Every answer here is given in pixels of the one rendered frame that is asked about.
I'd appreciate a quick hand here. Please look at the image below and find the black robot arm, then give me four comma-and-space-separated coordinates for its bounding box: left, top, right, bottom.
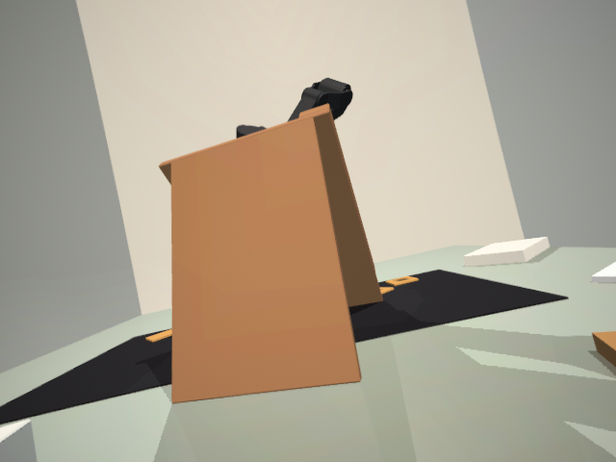
237, 78, 352, 139

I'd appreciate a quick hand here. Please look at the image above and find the white flat card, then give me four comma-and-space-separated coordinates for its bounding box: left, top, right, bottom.
591, 262, 616, 283

